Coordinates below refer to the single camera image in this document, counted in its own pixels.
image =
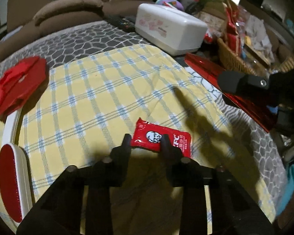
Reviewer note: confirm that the wicker basket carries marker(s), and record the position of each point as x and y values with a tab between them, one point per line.
232	61

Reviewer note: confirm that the yellow plaid cloth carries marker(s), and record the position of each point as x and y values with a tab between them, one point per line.
91	103

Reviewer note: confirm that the beige cushion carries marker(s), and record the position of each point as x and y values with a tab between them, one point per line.
58	7

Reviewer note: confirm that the red envelope stack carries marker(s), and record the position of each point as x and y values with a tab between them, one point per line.
227	82

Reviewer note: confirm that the white tissue box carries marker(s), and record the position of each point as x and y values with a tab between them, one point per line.
172	30

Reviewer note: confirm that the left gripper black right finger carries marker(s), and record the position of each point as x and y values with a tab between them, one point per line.
233	211

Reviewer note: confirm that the black remote control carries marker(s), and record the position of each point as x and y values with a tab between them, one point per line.
120	23

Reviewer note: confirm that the red gift bag pile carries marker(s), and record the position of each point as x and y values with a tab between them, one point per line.
20	82

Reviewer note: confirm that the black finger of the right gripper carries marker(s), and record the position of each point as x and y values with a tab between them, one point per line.
276	90

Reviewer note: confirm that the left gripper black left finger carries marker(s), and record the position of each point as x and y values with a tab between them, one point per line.
59	209

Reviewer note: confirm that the white red lint brush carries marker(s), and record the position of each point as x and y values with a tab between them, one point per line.
15	186

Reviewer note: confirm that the brown sofa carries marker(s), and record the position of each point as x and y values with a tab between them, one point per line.
30	20

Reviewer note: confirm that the grey pebble pattern mat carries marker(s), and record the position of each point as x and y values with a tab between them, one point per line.
89	39

